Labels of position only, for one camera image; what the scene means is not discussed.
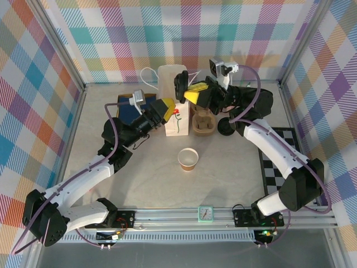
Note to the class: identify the brown pulp cup carrier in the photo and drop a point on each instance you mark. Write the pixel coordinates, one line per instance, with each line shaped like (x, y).
(203, 125)

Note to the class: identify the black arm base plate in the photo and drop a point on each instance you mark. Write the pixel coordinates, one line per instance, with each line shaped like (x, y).
(242, 219)
(125, 220)

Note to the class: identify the brown paper coffee cup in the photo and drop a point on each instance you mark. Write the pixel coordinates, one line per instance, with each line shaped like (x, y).
(188, 157)

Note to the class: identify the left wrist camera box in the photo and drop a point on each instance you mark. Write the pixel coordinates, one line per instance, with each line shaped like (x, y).
(139, 97)

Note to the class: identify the small teal square clock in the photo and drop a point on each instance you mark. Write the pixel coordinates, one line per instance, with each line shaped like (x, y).
(205, 214)

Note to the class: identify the aluminium mounting rail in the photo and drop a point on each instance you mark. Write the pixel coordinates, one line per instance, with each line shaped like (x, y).
(167, 216)

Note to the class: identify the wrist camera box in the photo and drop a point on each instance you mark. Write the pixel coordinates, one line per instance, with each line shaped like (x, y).
(139, 97)
(223, 69)

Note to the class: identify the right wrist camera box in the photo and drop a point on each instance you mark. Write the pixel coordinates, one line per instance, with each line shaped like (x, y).
(223, 69)

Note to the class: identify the aluminium frame post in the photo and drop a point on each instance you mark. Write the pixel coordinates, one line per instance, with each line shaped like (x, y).
(61, 46)
(303, 42)

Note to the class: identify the black white checkerboard mat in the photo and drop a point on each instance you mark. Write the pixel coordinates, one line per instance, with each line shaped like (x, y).
(269, 176)

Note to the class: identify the black connector box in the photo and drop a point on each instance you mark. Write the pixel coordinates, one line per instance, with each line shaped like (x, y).
(107, 236)
(265, 236)

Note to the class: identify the blue paper napkin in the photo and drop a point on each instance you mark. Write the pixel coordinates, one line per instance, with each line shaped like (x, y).
(125, 111)

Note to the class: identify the stack of black cup lids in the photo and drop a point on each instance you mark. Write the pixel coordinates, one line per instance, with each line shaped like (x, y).
(226, 128)

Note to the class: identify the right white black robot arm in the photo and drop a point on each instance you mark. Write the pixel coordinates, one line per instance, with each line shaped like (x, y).
(267, 142)

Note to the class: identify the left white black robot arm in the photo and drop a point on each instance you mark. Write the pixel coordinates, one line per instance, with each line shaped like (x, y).
(78, 178)

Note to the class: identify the white flower-print paper bag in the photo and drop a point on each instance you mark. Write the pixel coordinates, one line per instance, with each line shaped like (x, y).
(184, 125)

